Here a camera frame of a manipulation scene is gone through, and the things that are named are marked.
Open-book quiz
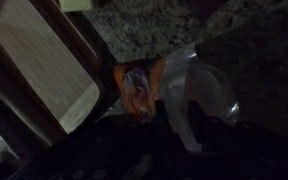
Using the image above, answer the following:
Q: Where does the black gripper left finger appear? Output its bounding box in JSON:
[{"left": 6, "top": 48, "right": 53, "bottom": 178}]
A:
[{"left": 149, "top": 99, "right": 171, "bottom": 136}]

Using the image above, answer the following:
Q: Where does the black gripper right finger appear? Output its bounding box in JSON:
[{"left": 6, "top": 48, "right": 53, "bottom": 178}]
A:
[{"left": 186, "top": 99, "right": 233, "bottom": 154}]

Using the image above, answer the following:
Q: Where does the orange snack pack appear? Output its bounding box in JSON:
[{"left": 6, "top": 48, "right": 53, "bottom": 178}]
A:
[{"left": 113, "top": 42, "right": 241, "bottom": 153}]

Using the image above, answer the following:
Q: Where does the large brown cutting board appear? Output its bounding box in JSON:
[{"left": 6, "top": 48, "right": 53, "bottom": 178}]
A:
[{"left": 0, "top": 0, "right": 113, "bottom": 149}]

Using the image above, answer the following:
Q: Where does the light wooden cutting board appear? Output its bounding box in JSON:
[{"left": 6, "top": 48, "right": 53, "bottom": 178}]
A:
[{"left": 0, "top": 0, "right": 101, "bottom": 135}]

